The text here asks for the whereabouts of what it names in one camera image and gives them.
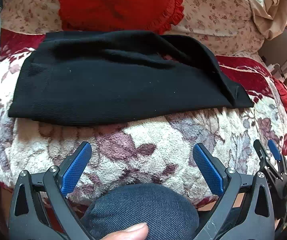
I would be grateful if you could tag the red ruffled cushion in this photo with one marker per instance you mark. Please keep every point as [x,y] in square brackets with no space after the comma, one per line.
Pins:
[118,2]

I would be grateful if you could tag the floral beige pillow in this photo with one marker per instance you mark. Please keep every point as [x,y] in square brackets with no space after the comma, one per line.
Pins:
[216,15]

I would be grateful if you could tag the floral fleece blanket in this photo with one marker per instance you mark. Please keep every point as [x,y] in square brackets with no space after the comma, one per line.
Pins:
[143,145]

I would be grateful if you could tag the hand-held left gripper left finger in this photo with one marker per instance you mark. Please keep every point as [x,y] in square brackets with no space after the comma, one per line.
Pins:
[76,166]

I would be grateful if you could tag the person's left hand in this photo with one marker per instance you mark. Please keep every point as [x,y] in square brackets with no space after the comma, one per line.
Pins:
[128,232]

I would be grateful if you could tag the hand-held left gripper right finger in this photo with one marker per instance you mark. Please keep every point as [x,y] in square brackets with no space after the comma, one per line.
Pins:
[208,168]

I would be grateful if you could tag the beige cloth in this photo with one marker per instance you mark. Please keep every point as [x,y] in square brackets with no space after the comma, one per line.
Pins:
[271,7]

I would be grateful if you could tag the person's leg in dark jeans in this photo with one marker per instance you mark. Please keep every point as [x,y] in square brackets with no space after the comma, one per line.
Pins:
[143,205]

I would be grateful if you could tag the black pants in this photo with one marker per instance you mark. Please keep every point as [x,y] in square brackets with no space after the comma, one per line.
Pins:
[113,85]

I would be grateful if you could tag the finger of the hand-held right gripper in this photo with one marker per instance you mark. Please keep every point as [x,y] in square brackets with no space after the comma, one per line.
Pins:
[274,150]
[259,152]

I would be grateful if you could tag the dark wooden furniture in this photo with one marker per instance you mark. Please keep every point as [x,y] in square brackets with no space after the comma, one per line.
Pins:
[281,55]

